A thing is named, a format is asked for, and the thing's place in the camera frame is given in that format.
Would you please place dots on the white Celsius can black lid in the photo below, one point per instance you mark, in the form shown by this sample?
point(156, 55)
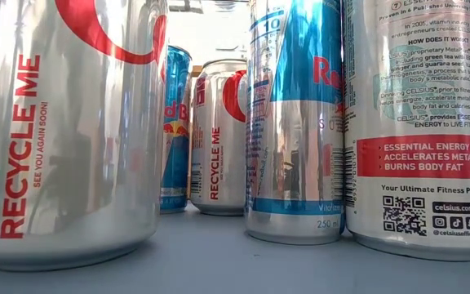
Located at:
point(418, 122)

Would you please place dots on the silver Diet Coke can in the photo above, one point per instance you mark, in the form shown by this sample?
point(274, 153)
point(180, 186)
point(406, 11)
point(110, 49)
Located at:
point(218, 163)
point(76, 143)

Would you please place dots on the Red Bull Sugarfree can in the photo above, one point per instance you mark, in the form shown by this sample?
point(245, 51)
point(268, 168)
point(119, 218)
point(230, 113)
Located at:
point(296, 163)

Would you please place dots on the blue-grey table mat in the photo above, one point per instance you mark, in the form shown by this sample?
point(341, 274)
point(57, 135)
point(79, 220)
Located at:
point(218, 269)

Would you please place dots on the blue silver Red Bull can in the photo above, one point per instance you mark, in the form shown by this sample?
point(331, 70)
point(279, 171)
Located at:
point(176, 163)

